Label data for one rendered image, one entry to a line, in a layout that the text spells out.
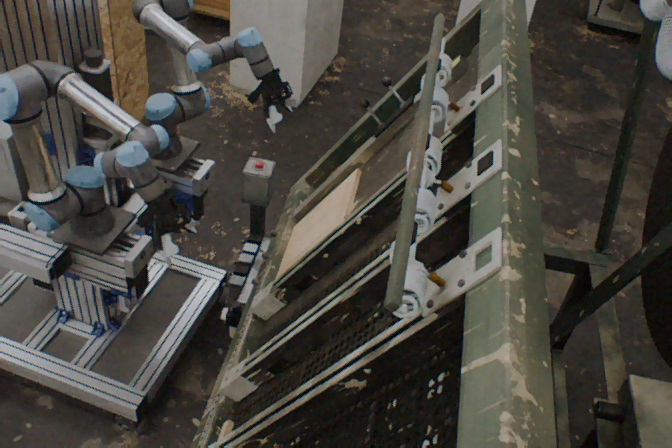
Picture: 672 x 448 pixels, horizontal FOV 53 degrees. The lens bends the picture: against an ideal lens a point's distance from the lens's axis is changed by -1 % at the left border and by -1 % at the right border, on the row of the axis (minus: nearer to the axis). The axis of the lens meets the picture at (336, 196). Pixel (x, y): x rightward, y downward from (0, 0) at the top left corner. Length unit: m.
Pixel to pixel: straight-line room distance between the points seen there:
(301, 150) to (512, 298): 3.58
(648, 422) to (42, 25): 1.96
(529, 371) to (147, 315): 2.46
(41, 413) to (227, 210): 1.55
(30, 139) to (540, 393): 1.63
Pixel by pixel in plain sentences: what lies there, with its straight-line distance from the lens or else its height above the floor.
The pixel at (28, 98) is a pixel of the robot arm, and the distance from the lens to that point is 2.12.
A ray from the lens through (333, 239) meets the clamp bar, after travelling 2.03.
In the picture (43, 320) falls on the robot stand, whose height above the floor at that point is 0.23.
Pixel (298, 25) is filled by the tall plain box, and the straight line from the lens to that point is 4.68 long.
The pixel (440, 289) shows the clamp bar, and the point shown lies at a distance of 1.26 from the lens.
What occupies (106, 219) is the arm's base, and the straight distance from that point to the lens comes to 2.47.
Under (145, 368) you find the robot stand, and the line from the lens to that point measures 3.11.
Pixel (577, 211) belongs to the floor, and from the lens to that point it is 4.65.
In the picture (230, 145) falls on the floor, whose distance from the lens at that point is 4.61.
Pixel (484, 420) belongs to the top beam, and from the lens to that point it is 1.00.
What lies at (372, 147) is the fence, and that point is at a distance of 2.44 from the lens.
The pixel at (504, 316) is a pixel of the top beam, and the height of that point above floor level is 1.95.
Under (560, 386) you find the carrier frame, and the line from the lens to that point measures 3.38.
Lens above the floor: 2.73
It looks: 40 degrees down
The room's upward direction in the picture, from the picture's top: 7 degrees clockwise
